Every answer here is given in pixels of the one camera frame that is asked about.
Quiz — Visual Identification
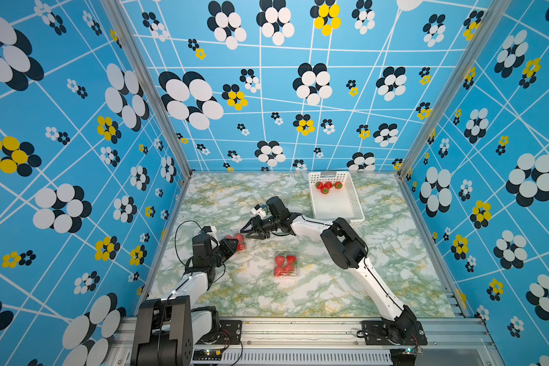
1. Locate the white perforated plastic basket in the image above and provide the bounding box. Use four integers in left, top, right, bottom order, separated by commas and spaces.
308, 172, 364, 224

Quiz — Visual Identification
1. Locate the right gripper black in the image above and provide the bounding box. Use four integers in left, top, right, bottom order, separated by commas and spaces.
239, 216, 281, 239

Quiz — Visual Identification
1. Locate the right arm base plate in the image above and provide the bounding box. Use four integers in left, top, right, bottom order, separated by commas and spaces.
356, 320, 428, 347

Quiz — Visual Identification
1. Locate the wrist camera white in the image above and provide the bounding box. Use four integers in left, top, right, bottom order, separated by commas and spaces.
251, 204, 268, 219
201, 226, 217, 236

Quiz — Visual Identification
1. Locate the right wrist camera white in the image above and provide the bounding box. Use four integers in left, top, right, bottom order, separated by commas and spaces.
251, 204, 268, 219

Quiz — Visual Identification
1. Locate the left aluminium corner post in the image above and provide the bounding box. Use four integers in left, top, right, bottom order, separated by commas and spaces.
102, 0, 192, 182

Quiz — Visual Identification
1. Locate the green circuit board left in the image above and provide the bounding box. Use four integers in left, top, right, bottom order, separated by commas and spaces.
193, 349, 223, 362

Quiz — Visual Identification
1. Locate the green circuit board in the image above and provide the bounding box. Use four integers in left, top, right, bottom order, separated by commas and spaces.
390, 349, 422, 366
193, 349, 223, 362

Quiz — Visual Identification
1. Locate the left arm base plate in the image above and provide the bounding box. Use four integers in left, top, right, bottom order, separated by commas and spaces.
192, 318, 242, 346

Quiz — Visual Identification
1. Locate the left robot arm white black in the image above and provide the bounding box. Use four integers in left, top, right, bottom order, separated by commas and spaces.
130, 227, 244, 365

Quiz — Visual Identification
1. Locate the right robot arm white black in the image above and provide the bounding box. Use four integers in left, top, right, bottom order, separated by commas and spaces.
240, 197, 424, 344

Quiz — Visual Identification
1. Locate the aluminium corner post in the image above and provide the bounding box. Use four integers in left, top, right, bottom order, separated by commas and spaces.
398, 0, 512, 181
102, 0, 192, 182

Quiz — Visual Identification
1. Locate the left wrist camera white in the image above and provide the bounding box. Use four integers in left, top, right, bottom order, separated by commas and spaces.
201, 226, 217, 236

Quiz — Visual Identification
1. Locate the green circuit board right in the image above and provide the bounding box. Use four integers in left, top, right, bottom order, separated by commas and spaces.
390, 349, 422, 366

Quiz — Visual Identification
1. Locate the aluminium front rail frame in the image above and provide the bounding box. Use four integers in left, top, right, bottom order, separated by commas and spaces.
102, 316, 504, 366

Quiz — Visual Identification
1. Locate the clear plastic clamshell container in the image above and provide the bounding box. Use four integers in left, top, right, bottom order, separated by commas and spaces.
273, 253, 299, 277

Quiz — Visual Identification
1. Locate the right aluminium corner post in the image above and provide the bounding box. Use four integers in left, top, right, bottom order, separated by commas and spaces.
398, 0, 512, 181

